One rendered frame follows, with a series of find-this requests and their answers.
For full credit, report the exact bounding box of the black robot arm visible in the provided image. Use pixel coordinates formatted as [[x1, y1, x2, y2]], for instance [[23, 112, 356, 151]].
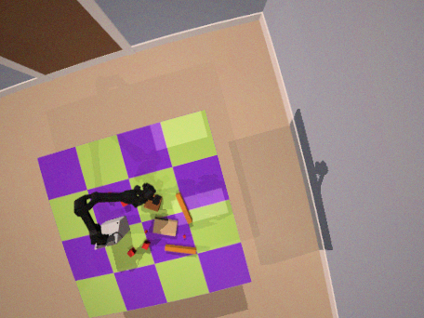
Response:
[[73, 182, 156, 245]]

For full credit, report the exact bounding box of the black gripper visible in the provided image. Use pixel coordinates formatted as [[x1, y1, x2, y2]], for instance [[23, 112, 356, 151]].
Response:
[[134, 185, 162, 205]]

